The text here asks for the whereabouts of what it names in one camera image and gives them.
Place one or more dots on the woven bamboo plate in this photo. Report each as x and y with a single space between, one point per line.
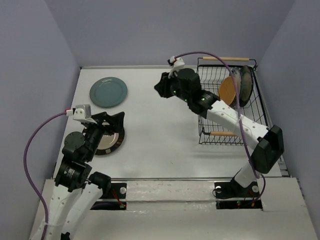
227 91

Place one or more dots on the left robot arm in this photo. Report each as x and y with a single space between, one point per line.
76 187

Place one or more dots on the teal ceramic plate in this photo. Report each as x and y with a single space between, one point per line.
108 92

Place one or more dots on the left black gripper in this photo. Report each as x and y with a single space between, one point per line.
116 120

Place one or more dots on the black wire dish rack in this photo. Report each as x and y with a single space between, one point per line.
225 125

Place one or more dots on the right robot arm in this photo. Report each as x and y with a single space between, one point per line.
267 143

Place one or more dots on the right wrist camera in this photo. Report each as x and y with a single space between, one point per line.
176 63

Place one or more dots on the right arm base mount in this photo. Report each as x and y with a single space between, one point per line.
243 199

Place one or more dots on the blue floral plate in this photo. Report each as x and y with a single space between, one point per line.
236 73

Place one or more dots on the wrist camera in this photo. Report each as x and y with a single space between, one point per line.
176 63
82 114

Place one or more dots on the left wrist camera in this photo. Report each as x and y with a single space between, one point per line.
82 114

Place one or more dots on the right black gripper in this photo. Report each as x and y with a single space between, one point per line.
164 85

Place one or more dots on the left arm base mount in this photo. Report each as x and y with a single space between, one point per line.
114 199

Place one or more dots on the striped rim beige plate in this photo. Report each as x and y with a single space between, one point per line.
246 85

